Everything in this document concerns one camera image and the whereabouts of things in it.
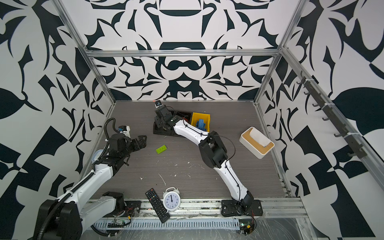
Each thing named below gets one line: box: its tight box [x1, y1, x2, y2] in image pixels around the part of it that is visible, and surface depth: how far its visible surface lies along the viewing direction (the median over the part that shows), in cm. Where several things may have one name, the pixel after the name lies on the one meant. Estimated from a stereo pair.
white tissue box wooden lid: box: [239, 126, 275, 160], surface depth 94 cm
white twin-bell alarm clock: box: [162, 187, 181, 213], surface depth 76 cm
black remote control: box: [145, 188, 170, 224], surface depth 76 cm
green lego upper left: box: [155, 144, 167, 155], surface depth 96 cm
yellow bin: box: [191, 112, 211, 133], surface depth 104 cm
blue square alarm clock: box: [92, 148, 104, 164], surface depth 92 cm
